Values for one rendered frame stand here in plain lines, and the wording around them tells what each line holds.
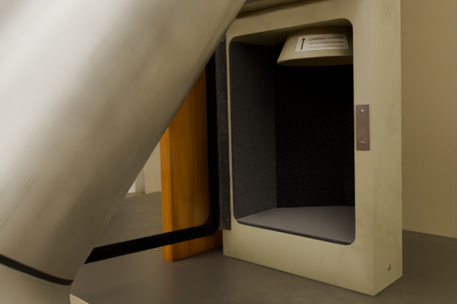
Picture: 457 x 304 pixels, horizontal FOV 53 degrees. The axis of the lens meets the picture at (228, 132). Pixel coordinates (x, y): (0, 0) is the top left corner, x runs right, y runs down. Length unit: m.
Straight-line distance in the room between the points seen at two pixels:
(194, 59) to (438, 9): 1.02
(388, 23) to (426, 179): 0.48
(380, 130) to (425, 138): 0.41
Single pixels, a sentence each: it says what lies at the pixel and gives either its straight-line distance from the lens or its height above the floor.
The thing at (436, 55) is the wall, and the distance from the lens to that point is 1.14.
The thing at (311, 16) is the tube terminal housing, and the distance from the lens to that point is 0.78.
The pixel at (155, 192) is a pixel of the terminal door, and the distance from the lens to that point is 0.82.
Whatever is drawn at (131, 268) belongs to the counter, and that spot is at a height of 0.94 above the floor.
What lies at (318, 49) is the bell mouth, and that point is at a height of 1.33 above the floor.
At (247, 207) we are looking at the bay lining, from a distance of 0.92.
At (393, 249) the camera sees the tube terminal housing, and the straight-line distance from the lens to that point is 0.82.
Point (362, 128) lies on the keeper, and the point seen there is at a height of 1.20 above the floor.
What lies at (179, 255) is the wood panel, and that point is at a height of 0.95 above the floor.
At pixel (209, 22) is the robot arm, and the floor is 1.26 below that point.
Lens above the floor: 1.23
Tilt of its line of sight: 3 degrees down
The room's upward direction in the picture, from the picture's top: 2 degrees counter-clockwise
